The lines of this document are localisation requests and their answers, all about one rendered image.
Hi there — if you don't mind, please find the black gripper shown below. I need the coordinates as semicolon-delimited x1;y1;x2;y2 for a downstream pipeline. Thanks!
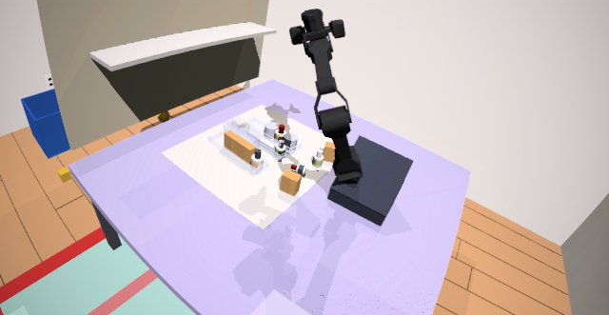
289;19;345;45

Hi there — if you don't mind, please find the tan cardboard box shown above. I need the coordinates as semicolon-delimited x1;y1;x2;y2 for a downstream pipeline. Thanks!
279;169;302;196
323;142;335;163

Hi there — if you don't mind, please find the tan rectangular block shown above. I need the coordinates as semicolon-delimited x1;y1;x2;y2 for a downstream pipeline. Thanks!
224;130;243;154
236;138;257;165

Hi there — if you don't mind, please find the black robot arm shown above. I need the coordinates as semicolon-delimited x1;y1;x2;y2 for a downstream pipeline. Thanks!
301;9;363;187

